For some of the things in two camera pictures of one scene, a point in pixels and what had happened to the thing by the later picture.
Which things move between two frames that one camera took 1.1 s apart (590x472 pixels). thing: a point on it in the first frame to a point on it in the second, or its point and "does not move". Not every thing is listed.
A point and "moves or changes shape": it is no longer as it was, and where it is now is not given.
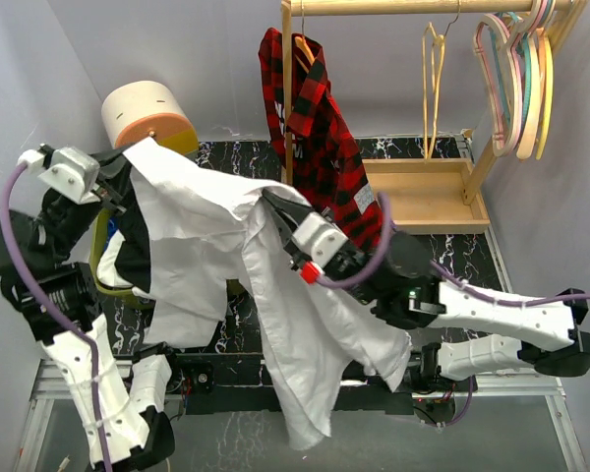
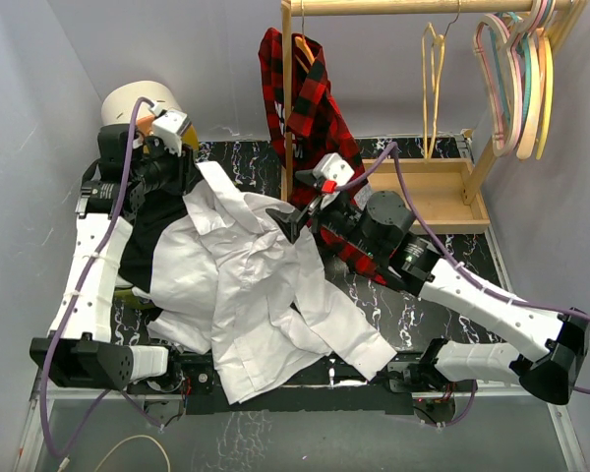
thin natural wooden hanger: [433, 58] does not move
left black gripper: [113, 170] to [186, 173]
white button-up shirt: [314, 342] moves or changes shape
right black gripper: [287, 216] to [293, 222]
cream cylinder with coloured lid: [136, 111] does not move
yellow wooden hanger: [550, 93] does not move
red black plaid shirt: [314, 141] does not move
